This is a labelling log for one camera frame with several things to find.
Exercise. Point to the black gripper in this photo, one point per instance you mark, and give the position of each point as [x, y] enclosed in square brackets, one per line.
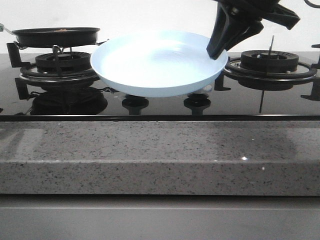
[233, 15]

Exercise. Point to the black pan support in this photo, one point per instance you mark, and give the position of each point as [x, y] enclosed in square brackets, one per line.
[30, 75]
[271, 81]

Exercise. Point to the right silver stove knob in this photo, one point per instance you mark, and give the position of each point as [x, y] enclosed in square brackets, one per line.
[205, 90]

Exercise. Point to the right black pan support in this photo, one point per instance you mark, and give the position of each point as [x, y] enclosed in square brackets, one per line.
[271, 81]

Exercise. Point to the left gas burner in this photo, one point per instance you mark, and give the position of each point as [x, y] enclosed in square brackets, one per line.
[69, 62]

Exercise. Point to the right gas burner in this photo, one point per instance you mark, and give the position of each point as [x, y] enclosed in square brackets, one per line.
[274, 62]

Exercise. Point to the light blue plate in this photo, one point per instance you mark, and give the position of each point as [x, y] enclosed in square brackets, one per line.
[157, 64]

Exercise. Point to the grey cabinet front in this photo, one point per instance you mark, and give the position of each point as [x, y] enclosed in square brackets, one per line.
[117, 217]

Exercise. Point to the black glass cooktop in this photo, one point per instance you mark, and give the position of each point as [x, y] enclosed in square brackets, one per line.
[229, 100]

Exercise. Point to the gas burner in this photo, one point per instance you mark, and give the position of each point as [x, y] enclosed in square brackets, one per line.
[274, 62]
[69, 62]

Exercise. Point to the left black pan support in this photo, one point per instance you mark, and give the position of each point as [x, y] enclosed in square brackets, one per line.
[30, 75]

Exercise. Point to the black frying pan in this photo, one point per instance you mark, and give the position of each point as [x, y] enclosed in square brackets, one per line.
[47, 37]

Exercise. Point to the brown meat pieces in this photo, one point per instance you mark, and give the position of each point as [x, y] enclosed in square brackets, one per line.
[61, 30]

